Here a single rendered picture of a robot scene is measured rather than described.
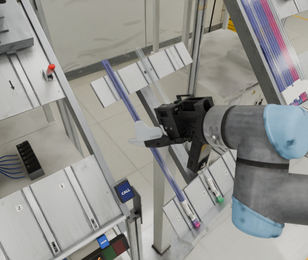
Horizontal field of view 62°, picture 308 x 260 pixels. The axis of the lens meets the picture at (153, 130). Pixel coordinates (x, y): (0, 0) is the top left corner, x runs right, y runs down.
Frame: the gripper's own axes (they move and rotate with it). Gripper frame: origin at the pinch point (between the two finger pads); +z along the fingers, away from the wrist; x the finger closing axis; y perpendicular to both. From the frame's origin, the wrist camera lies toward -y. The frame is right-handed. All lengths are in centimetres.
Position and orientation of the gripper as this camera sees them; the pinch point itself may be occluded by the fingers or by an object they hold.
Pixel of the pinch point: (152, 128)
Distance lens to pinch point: 63.7
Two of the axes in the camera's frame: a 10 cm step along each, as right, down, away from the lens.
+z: -6.0, -0.7, 7.9
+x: -7.2, 4.7, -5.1
